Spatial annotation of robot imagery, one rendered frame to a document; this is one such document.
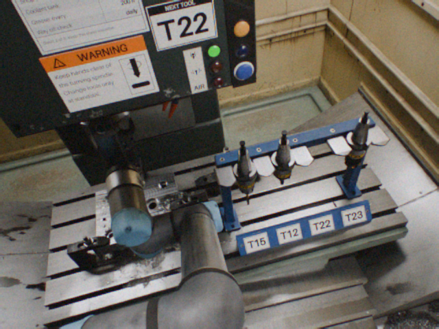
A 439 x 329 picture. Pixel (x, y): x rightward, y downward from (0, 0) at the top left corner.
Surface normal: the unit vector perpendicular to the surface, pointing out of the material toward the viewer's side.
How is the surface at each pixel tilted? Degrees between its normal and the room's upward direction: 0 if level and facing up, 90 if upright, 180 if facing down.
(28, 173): 0
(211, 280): 41
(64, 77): 90
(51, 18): 90
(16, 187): 0
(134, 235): 93
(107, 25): 90
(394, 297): 24
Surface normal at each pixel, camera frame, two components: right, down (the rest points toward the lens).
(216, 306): 0.45, -0.78
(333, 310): 0.01, -0.66
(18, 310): 0.29, -0.68
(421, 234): -0.50, -0.47
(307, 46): 0.24, 0.73
